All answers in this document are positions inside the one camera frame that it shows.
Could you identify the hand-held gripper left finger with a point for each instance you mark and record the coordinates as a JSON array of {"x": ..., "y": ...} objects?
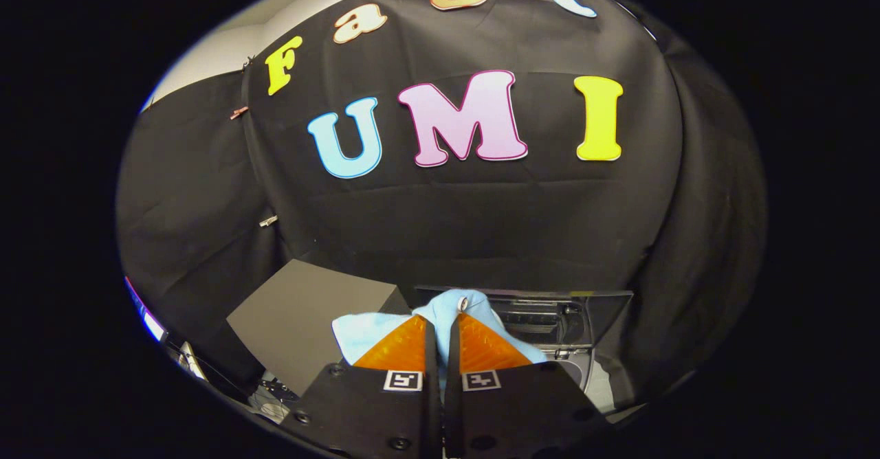
[{"x": 432, "y": 390}]

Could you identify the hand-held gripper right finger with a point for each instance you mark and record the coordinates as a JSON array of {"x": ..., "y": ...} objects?
[{"x": 453, "y": 390}]

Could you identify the light blue polo shirt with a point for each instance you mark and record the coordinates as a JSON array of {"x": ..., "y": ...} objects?
[{"x": 364, "y": 328}]

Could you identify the black washing machine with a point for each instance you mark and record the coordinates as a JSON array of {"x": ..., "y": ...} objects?
[{"x": 550, "y": 321}]

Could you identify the grey box stand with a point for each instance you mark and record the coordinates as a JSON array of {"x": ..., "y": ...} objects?
[{"x": 309, "y": 315}]

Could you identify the black backdrop cloth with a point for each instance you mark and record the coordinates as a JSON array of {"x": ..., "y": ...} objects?
[{"x": 481, "y": 218}]

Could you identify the silver clip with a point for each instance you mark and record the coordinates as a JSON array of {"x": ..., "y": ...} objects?
[{"x": 268, "y": 220}]

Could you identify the red clip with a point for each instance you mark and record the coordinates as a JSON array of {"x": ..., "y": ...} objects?
[{"x": 238, "y": 112}]

